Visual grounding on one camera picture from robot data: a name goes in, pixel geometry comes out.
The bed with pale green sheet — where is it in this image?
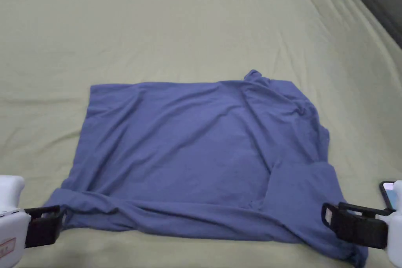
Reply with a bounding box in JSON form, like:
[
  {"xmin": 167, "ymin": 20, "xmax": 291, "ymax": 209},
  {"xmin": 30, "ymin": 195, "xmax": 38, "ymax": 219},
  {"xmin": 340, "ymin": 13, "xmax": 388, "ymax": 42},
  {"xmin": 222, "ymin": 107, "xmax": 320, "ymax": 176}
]
[{"xmin": 0, "ymin": 0, "xmax": 402, "ymax": 268}]

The black smartphone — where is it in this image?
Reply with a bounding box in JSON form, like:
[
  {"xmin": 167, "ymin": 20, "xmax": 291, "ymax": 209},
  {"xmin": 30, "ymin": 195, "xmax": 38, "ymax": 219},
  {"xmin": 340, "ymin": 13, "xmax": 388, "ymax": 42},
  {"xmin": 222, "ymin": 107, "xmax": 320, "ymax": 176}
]
[{"xmin": 379, "ymin": 181, "xmax": 398, "ymax": 211}]

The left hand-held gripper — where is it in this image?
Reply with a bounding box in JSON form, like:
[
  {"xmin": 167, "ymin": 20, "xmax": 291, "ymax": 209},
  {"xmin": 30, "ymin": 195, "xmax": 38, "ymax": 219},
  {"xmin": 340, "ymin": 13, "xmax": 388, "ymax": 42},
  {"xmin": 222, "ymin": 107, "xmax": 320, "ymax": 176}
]
[{"xmin": 0, "ymin": 175, "xmax": 61, "ymax": 268}]

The blue shirt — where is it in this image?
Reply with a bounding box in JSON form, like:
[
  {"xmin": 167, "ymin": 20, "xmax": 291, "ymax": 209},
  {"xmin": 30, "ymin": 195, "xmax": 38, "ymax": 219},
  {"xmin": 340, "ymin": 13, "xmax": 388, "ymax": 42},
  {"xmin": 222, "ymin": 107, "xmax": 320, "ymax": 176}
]
[{"xmin": 45, "ymin": 69, "xmax": 369, "ymax": 268}]

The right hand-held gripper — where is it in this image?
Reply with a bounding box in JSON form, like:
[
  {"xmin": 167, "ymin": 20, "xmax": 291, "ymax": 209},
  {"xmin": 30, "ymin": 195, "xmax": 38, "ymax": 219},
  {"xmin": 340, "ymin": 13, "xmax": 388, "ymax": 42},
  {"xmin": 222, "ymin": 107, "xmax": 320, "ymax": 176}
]
[{"xmin": 322, "ymin": 180, "xmax": 402, "ymax": 265}]

